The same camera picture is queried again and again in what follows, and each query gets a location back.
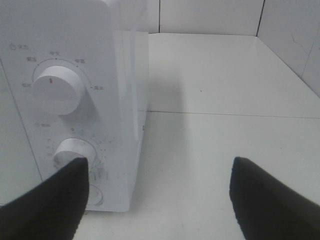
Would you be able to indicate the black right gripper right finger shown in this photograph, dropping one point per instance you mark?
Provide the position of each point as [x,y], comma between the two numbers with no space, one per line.
[267,209]

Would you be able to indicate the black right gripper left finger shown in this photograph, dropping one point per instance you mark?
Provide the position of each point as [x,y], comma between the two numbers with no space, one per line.
[52,210]

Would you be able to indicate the round white door button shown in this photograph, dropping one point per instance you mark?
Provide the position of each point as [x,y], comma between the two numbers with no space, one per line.
[95,197]

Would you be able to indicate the white microwave door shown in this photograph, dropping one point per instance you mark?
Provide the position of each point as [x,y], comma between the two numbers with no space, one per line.
[18,169]

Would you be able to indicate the white timer knob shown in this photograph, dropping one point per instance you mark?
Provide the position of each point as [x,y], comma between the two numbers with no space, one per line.
[72,148]

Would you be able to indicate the upper white power knob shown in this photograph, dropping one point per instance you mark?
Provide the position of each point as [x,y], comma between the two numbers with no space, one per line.
[58,90]

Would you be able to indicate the white microwave oven body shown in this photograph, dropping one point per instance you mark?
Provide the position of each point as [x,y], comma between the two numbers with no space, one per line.
[106,43]

